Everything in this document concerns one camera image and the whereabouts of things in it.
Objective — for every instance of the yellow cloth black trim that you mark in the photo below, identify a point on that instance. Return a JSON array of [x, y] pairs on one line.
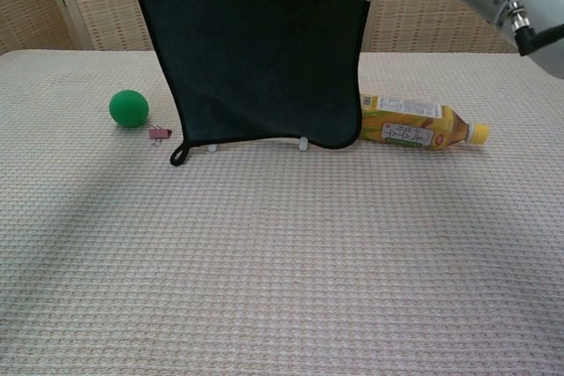
[[264, 59]]

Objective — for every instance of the woven folding screen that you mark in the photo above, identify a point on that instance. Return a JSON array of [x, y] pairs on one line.
[[75, 6]]

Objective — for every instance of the green ball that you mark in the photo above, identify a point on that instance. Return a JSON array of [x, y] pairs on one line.
[[128, 108]]

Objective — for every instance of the tea bottle with yellow cap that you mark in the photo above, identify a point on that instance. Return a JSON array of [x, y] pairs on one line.
[[418, 127]]

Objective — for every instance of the beige woven tablecloth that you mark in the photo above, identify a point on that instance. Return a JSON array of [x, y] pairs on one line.
[[282, 261]]

